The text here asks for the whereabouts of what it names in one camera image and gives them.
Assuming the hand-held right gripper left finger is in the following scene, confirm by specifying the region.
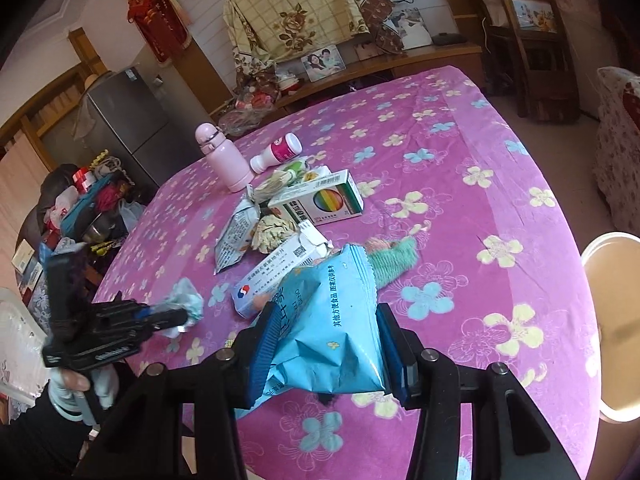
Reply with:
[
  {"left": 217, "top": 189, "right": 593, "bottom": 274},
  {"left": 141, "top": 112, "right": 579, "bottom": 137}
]
[{"left": 87, "top": 309, "right": 290, "bottom": 480}]

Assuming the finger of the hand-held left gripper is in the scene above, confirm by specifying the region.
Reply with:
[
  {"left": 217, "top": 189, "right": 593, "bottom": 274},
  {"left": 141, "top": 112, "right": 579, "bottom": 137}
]
[
  {"left": 136, "top": 309, "right": 189, "bottom": 333},
  {"left": 102, "top": 291, "right": 151, "bottom": 317}
]

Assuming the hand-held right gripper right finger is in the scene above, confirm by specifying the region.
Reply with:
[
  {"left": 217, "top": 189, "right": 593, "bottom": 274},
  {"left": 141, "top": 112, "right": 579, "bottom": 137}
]
[{"left": 376, "top": 304, "right": 583, "bottom": 480}]

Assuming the pale blue wrapper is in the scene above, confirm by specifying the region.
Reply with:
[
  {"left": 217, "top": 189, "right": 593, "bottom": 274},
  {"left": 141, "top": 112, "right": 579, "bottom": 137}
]
[{"left": 150, "top": 280, "right": 205, "bottom": 337}]

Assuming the blue snack packet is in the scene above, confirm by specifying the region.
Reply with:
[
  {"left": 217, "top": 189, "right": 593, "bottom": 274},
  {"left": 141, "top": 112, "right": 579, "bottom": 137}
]
[{"left": 235, "top": 242, "right": 396, "bottom": 418}]

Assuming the silver orange snack packet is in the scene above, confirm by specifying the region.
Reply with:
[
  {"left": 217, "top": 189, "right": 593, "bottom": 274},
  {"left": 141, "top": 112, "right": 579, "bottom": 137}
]
[{"left": 214, "top": 197, "right": 261, "bottom": 276}]

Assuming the beige paper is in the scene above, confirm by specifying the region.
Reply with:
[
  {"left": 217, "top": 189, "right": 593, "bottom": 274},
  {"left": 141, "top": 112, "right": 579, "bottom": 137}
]
[{"left": 252, "top": 214, "right": 296, "bottom": 253}]

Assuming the white round bin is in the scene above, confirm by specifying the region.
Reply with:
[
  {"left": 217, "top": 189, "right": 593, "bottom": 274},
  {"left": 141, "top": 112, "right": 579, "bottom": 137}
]
[{"left": 580, "top": 232, "right": 640, "bottom": 423}]

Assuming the person's left forearm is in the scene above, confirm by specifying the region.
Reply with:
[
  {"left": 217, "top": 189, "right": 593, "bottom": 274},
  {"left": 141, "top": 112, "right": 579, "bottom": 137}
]
[{"left": 0, "top": 385, "right": 93, "bottom": 480}]

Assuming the person's left hand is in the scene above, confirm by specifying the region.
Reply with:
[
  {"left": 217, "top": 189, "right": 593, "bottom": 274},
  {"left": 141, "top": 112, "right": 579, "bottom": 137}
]
[{"left": 50, "top": 365, "right": 120, "bottom": 423}]

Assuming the clear plastic cover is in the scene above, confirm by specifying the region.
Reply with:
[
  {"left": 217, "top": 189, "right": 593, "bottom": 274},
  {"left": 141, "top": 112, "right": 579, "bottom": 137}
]
[{"left": 0, "top": 287, "right": 51, "bottom": 406}]

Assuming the metal bowl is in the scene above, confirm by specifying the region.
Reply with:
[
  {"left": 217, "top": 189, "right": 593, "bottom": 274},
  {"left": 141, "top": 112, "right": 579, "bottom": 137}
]
[{"left": 80, "top": 212, "right": 121, "bottom": 243}]

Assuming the white box blue-red logo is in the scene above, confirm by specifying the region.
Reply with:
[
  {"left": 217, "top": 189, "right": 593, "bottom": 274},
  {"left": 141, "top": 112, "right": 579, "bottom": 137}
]
[{"left": 232, "top": 225, "right": 333, "bottom": 318}]

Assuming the green fuzzy cloth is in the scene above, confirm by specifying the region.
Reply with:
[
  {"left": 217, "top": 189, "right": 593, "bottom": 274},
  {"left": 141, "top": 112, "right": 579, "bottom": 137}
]
[{"left": 367, "top": 237, "right": 420, "bottom": 291}]

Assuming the white plastic bag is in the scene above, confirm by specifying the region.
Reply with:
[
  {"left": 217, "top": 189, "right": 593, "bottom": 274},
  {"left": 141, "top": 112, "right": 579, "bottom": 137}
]
[{"left": 117, "top": 199, "right": 146, "bottom": 233}]

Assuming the white box rainbow circle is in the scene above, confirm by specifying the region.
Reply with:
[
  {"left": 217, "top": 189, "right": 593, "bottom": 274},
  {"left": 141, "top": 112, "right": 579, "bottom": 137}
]
[{"left": 267, "top": 170, "right": 365, "bottom": 223}]

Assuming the pink water bottle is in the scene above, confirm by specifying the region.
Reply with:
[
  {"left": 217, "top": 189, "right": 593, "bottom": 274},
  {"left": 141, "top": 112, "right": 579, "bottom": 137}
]
[{"left": 194, "top": 122, "right": 255, "bottom": 193}]

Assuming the pink floral tablecloth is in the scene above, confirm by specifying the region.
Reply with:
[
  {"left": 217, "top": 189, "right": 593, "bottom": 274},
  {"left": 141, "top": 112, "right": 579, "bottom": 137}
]
[{"left": 92, "top": 65, "right": 608, "bottom": 480}]

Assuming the grey refrigerator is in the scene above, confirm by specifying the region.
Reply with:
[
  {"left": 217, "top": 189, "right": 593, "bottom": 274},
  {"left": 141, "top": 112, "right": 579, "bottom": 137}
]
[{"left": 85, "top": 66, "right": 173, "bottom": 191}]

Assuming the green white wrapper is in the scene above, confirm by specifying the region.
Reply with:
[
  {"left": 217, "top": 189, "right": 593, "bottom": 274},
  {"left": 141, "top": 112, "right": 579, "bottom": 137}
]
[{"left": 272, "top": 158, "right": 311, "bottom": 186}]

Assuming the white bottle pink label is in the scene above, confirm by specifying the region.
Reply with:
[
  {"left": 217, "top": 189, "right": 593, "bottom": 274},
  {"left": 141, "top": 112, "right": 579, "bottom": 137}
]
[{"left": 250, "top": 133, "right": 302, "bottom": 174}]

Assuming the red plastic bag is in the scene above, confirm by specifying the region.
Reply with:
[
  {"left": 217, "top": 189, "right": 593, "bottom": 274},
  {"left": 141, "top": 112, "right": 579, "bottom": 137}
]
[{"left": 235, "top": 60, "right": 281, "bottom": 111}]

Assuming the wooden cabinet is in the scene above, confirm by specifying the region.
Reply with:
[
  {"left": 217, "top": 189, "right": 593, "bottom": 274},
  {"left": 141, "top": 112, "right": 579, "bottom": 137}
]
[{"left": 210, "top": 42, "right": 483, "bottom": 121}]

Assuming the floral covered sofa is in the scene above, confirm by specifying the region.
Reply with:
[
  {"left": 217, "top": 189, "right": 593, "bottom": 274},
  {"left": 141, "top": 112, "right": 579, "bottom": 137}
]
[{"left": 592, "top": 66, "right": 640, "bottom": 236}]

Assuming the small framed photo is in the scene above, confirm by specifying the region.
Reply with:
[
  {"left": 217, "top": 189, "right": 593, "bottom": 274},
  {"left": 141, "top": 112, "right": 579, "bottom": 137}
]
[{"left": 301, "top": 46, "right": 347, "bottom": 83}]

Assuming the large unframed photo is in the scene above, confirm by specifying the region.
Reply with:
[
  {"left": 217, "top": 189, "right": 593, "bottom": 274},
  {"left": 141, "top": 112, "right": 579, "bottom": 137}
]
[{"left": 382, "top": 7, "right": 433, "bottom": 53}]

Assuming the wooden ladder shelf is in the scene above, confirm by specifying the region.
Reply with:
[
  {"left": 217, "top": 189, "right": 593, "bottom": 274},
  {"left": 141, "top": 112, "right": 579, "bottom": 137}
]
[{"left": 460, "top": 0, "right": 581, "bottom": 123}]

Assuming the brown patterned bag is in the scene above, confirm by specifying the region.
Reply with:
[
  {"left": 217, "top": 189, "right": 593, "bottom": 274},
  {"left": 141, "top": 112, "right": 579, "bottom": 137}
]
[{"left": 360, "top": 0, "right": 406, "bottom": 56}]

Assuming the yellow floral cloth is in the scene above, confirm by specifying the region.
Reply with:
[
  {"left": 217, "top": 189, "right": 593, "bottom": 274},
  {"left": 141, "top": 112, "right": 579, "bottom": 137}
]
[{"left": 222, "top": 0, "right": 373, "bottom": 63}]

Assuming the framed floral picture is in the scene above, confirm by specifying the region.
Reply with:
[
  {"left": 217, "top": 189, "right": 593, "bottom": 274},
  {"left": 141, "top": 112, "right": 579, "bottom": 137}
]
[{"left": 510, "top": 0, "right": 558, "bottom": 31}]

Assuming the red knot wall hanging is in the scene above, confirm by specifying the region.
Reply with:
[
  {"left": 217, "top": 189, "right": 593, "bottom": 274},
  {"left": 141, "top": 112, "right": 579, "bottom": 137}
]
[{"left": 126, "top": 0, "right": 188, "bottom": 63}]

